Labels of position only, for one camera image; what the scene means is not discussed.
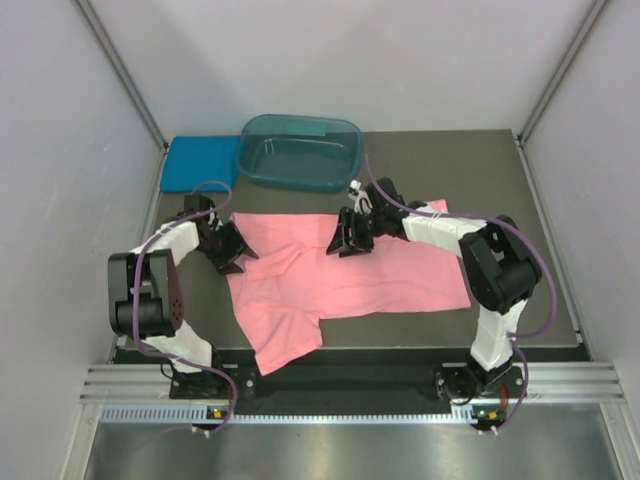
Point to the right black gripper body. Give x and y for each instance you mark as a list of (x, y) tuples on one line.
[(370, 226)]

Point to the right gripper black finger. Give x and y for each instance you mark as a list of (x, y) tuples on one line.
[(341, 242), (355, 246)]

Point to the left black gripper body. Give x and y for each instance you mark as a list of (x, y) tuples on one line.
[(223, 244)]

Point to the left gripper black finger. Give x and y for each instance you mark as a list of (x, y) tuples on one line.
[(239, 245), (228, 267)]

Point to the pink t shirt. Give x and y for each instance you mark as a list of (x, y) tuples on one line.
[(283, 294)]

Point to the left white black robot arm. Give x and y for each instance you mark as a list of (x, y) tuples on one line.
[(146, 302)]

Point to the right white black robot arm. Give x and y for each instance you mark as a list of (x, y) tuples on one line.
[(501, 271)]

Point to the folded blue t shirt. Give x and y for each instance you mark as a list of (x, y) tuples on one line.
[(202, 162)]

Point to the teal plastic tub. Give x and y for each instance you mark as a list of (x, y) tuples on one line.
[(300, 153)]

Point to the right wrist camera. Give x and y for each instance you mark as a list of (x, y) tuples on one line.
[(372, 197)]

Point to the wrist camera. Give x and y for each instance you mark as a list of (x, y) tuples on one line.
[(372, 197), (199, 204)]

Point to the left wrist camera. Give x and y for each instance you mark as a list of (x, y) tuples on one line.
[(199, 204)]

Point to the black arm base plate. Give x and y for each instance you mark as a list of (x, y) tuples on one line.
[(425, 371)]

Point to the grey slotted cable duct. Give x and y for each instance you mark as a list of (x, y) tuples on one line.
[(201, 414)]

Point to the aluminium frame rail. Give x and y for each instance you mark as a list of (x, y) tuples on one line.
[(133, 383)]

